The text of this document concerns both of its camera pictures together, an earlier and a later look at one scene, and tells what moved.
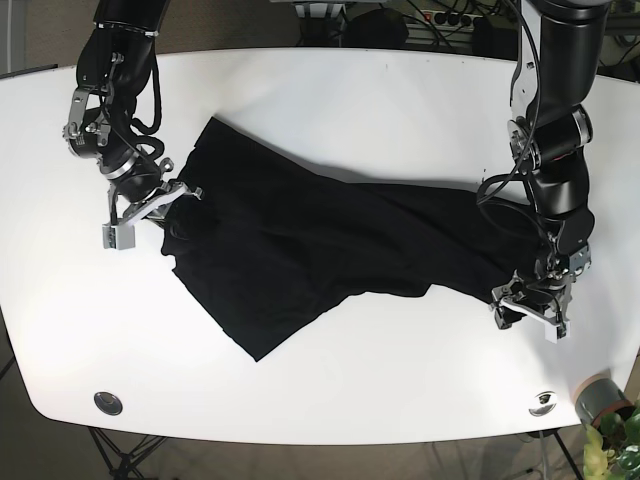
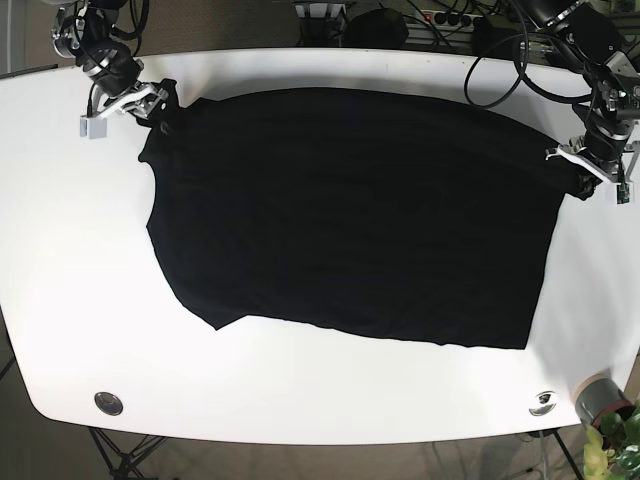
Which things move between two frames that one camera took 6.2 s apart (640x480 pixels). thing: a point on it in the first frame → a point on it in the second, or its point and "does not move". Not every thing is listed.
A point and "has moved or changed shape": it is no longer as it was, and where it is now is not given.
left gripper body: (138, 191) → (110, 67)
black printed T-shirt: (271, 245) has moved or changed shape
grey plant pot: (599, 396) does not move
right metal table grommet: (543, 403) does not move
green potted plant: (612, 451) does not move
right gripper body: (543, 292) → (602, 150)
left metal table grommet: (108, 403) does not move
